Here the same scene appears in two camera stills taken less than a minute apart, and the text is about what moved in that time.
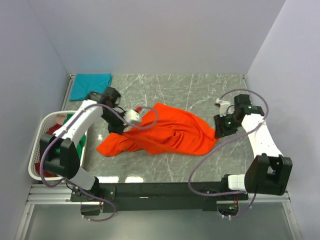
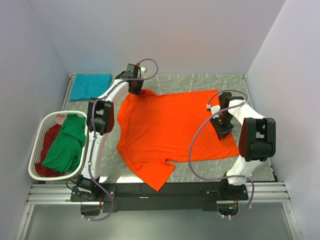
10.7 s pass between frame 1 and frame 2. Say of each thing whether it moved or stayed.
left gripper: moved
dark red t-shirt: stayed
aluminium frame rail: stayed
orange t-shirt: moved
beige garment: stayed
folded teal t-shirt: stayed
